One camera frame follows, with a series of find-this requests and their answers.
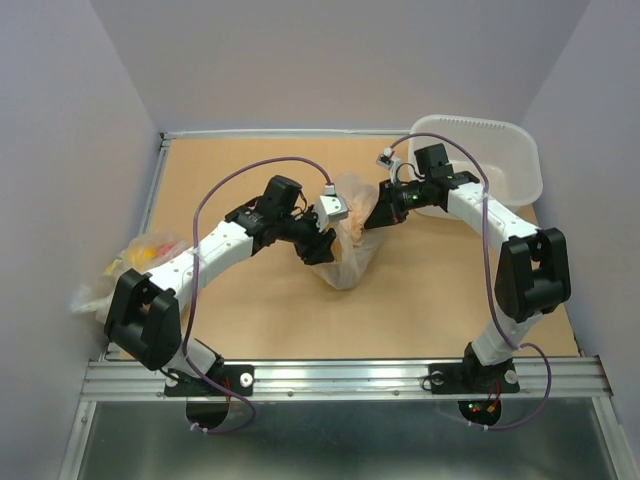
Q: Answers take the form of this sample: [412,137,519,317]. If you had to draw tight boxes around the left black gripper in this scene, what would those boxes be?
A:
[278,205,336,266]

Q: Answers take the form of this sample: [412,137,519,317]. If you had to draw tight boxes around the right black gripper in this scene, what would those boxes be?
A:
[363,177,430,229]

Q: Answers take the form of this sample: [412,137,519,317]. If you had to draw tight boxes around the translucent banana-print plastic bag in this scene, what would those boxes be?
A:
[313,172,384,291]

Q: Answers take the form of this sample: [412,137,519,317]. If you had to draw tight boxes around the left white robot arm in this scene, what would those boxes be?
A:
[104,175,348,394]

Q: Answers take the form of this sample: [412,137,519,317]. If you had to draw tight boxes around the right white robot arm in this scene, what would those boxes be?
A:
[364,144,571,393]

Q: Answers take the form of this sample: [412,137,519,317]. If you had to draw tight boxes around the filled plastic bag at left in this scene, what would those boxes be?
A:
[70,231,188,324]

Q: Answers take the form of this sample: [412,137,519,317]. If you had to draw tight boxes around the white plastic bin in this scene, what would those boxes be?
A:
[408,114,543,212]

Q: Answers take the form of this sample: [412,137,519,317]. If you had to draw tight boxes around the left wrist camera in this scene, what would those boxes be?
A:
[312,183,349,232]

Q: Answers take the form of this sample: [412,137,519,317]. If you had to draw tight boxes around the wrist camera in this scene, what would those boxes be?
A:
[312,183,349,232]
[376,147,411,184]

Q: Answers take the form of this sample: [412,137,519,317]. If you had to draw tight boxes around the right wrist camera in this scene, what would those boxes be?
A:
[376,147,411,184]

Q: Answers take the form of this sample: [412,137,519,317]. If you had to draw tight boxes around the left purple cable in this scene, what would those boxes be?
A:
[180,156,335,435]

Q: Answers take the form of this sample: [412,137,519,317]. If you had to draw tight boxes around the purple cable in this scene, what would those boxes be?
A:
[389,131,553,432]
[180,156,335,435]

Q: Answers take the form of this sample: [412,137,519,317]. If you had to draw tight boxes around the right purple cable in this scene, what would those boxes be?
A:
[389,131,553,432]

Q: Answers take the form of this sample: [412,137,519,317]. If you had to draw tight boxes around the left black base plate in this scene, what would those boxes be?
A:
[157,363,257,431]

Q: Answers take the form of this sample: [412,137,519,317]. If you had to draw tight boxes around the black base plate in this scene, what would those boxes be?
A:
[157,363,257,431]
[421,361,520,427]

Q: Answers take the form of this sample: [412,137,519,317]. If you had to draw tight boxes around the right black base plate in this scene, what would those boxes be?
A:
[421,361,520,427]

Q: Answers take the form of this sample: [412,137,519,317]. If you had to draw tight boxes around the aluminium rail frame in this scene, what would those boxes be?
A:
[62,147,632,479]

